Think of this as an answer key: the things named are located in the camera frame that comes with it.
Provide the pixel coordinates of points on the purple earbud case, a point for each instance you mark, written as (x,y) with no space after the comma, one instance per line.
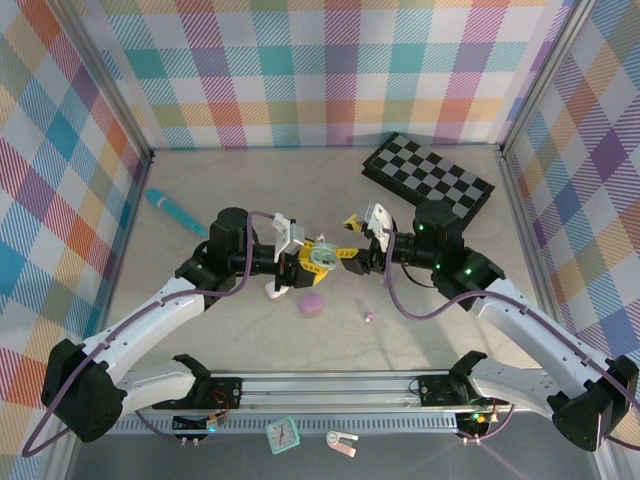
(311,303)

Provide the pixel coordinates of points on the white earbud case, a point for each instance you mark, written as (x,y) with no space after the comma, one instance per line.
(274,292)

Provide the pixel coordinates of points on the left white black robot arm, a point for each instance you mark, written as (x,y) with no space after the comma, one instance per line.
(150,310)

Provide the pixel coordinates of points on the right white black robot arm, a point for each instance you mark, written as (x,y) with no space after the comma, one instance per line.
(525,320)

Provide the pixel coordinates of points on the black silver chessboard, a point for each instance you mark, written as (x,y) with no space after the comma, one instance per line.
(425,165)

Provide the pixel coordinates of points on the teal marker pen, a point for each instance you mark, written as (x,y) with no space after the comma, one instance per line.
(175,212)

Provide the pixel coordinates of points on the mint green alarm clock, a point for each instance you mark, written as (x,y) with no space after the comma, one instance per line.
(282,435)

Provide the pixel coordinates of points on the small white pink gadget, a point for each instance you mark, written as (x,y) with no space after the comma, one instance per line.
(332,438)

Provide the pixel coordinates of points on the black controller board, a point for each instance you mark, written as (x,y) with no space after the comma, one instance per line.
(200,424)
(475,420)

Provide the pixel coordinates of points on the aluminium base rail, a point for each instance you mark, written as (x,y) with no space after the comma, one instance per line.
(325,387)

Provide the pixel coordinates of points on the aluminium frame base bar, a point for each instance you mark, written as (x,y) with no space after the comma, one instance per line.
(526,225)
(127,220)

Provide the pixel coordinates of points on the aluminium frame post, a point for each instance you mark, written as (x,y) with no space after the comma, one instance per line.
(105,75)
(545,75)

